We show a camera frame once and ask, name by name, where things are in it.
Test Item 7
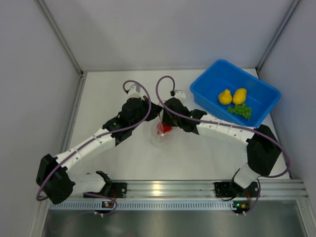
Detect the red fake apple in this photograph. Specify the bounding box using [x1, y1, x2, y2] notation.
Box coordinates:
[157, 123, 173, 134]

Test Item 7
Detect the clear zip top bag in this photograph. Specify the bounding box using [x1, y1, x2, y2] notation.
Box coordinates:
[149, 110, 178, 147]

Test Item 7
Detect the yellow fake pepper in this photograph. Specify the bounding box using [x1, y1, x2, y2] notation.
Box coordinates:
[218, 89, 233, 105]

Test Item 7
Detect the green fake lettuce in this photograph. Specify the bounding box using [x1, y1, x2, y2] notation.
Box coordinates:
[227, 103, 252, 119]

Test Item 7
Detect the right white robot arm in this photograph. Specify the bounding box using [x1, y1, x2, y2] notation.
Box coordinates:
[162, 97, 281, 196]

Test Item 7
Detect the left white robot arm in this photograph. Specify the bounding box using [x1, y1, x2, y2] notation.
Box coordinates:
[36, 98, 162, 204]

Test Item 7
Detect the blue plastic bin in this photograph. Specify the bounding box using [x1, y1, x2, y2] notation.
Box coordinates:
[190, 59, 281, 127]

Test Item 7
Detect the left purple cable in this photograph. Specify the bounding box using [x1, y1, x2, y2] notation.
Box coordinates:
[36, 80, 152, 201]

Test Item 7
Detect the purple cable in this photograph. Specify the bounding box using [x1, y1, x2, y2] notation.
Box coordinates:
[36, 80, 152, 201]
[155, 76, 291, 178]

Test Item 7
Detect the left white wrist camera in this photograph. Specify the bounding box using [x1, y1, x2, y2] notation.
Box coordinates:
[127, 84, 141, 99]

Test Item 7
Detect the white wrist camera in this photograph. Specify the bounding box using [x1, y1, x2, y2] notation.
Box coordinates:
[170, 90, 187, 103]
[127, 84, 141, 99]

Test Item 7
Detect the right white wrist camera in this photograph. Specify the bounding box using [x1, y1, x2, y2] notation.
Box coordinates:
[170, 90, 187, 103]

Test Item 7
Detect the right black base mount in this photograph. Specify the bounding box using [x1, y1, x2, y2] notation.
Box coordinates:
[214, 181, 236, 199]

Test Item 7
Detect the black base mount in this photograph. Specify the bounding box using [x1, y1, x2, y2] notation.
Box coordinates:
[83, 182, 127, 199]
[214, 181, 236, 199]

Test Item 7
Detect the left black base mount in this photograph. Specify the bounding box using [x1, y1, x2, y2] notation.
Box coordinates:
[83, 182, 127, 199]

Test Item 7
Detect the slotted cable duct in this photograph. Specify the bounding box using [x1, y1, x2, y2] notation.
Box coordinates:
[49, 200, 248, 211]

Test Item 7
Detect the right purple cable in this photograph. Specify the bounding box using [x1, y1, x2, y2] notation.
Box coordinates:
[155, 76, 291, 178]

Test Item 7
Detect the aluminium mounting rail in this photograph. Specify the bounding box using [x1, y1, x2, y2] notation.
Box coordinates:
[121, 179, 309, 200]

